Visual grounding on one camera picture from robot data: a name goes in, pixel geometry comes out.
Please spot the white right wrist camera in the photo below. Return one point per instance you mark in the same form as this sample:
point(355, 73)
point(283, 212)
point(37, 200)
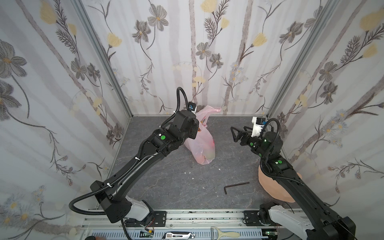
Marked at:
point(258, 124)

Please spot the black hex key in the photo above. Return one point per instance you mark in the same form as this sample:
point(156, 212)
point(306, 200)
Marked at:
point(234, 185)

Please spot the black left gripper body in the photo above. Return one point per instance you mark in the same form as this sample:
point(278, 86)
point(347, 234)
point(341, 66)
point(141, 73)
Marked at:
point(193, 125)

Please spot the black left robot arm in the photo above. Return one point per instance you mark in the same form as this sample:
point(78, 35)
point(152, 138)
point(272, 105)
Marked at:
point(112, 194)

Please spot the peach plastic bowl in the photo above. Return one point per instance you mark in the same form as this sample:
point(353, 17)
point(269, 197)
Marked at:
point(273, 188)

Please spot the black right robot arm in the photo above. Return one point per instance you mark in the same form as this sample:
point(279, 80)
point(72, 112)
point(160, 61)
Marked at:
point(322, 222)

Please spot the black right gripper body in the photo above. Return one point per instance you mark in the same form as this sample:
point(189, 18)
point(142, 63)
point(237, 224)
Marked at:
point(243, 138)

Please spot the pink plastic bag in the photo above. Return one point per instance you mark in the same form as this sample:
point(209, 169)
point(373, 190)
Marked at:
point(203, 146)

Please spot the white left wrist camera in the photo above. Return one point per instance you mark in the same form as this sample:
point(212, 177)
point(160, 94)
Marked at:
point(192, 107)

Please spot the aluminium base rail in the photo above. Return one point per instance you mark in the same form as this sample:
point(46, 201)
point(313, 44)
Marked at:
point(205, 224)

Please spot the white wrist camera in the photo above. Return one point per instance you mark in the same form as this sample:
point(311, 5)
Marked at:
point(192, 107)
point(258, 124)

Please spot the cream handled peeler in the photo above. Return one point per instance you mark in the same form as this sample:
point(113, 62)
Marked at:
point(225, 234)

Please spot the white utility knife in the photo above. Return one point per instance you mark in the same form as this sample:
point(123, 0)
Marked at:
point(178, 236)

